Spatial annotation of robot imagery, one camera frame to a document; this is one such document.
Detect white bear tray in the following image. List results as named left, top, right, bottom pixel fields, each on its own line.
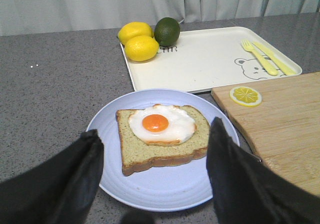
left=125, top=26, right=302, bottom=93

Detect yellow plastic knife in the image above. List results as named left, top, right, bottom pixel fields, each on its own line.
left=253, top=41, right=297, bottom=75

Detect bread slice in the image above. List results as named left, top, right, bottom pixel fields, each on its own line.
left=116, top=105, right=210, bottom=176

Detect fried egg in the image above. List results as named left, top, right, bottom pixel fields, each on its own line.
left=128, top=104, right=197, bottom=146

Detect wooden cutting board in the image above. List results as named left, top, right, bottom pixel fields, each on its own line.
left=211, top=72, right=320, bottom=195

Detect yellow plastic fork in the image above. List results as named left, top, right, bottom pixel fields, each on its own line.
left=241, top=40, right=279, bottom=76

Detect rear yellow lemon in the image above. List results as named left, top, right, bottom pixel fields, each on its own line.
left=117, top=21, right=154, bottom=45

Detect grey curtain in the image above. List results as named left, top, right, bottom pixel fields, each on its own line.
left=0, top=0, right=320, bottom=36

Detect front yellow lemon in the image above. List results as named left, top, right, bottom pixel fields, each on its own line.
left=124, top=35, right=160, bottom=62

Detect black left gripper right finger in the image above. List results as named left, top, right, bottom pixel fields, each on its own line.
left=206, top=117, right=320, bottom=224

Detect green lime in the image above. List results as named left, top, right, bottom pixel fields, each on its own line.
left=154, top=17, right=181, bottom=47

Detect light blue plate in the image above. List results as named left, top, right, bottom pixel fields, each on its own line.
left=87, top=89, right=240, bottom=212

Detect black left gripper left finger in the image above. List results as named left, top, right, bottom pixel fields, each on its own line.
left=0, top=130, right=104, bottom=224

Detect yellow lemon slice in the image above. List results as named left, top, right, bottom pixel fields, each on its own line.
left=229, top=86, right=262, bottom=107

